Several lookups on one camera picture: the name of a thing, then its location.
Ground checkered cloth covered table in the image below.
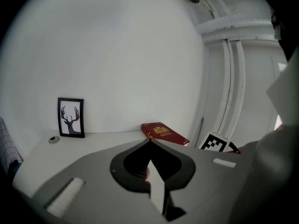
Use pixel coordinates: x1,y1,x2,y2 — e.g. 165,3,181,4
0,117,24,172

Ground black deer picture frame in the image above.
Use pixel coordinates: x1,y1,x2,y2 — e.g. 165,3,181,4
57,97,85,139

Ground person's black clothes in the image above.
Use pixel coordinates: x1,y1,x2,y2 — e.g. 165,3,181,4
263,0,299,60

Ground red hardcover book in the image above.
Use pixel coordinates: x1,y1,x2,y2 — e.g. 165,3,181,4
141,122,191,147

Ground white vertical wall pipes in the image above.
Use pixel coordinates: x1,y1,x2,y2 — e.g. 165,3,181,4
219,38,246,140

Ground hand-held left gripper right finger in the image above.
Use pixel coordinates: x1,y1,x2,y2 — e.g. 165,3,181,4
149,138,257,224

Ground black thin pole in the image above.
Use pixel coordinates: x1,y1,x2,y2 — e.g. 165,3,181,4
196,117,205,147

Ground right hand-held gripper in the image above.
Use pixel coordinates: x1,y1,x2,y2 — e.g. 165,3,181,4
198,130,242,154

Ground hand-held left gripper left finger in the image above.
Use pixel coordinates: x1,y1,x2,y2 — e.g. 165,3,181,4
29,138,168,224

